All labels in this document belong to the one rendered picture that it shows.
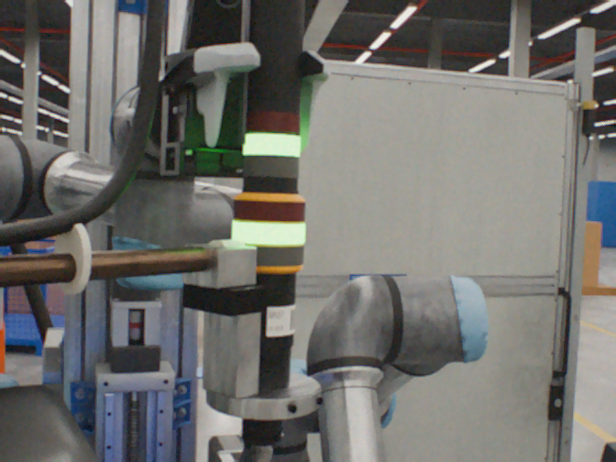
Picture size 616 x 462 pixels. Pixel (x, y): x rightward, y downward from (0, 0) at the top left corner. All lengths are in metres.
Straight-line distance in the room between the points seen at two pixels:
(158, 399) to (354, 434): 0.55
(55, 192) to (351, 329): 0.42
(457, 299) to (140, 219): 0.45
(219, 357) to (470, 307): 0.58
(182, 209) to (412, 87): 1.82
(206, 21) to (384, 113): 1.87
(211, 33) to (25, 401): 0.29
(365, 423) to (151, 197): 0.39
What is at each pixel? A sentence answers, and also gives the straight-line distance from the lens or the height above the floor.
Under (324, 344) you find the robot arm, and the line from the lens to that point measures 0.90.
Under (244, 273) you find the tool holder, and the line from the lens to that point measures 0.41.
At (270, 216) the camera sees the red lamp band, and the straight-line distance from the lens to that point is 0.42.
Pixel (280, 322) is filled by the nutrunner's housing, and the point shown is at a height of 1.51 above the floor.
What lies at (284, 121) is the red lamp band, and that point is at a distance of 0.43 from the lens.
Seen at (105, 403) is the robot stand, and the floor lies 1.20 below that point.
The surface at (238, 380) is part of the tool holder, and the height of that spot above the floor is 1.48.
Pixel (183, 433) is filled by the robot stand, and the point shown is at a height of 1.11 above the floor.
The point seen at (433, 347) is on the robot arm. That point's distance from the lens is 0.95.
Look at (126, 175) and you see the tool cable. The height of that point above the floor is 1.59.
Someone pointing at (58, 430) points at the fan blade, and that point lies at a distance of 0.53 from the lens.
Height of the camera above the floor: 1.58
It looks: 3 degrees down
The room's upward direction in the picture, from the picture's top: 2 degrees clockwise
